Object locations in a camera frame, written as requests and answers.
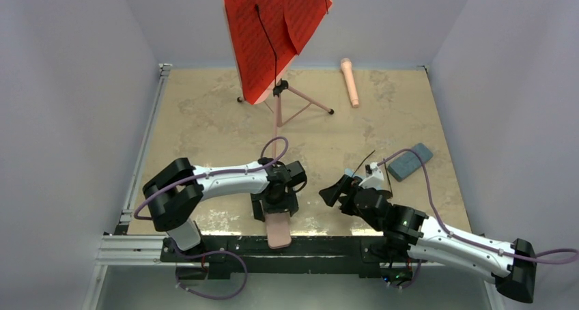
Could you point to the pink music stand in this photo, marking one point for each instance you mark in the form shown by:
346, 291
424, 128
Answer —
309, 112

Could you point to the aluminium frame rail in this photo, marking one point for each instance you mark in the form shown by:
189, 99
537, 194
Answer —
100, 270

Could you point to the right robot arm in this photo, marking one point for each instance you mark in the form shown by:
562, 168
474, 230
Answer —
416, 235

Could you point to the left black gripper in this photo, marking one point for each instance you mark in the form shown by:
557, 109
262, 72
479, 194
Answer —
288, 203

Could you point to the pink toy microphone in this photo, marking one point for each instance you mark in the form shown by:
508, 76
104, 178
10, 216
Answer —
346, 67

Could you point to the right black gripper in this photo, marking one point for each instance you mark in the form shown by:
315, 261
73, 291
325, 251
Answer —
330, 194

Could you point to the blue glasses case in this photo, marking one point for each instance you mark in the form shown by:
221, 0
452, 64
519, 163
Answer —
408, 162

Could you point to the black sunglasses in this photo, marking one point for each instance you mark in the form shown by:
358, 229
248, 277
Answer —
387, 183

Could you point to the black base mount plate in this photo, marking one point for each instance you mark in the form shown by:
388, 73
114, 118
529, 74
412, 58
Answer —
218, 257

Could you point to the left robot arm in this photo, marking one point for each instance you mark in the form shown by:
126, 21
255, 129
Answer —
172, 195

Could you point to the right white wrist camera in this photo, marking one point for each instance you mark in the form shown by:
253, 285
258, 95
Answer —
374, 177

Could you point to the pink glasses case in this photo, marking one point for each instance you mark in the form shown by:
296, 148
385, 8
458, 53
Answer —
278, 230

